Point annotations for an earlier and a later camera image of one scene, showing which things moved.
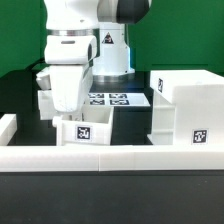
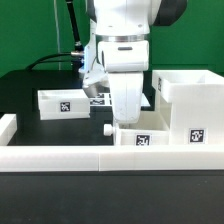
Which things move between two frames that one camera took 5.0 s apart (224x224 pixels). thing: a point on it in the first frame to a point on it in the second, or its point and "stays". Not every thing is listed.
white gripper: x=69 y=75 to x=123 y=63
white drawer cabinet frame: x=187 y=107 stays
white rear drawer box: x=47 y=110 stays
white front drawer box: x=91 y=126 to x=150 y=130
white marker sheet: x=120 y=99 stays
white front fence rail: x=111 y=158 stays
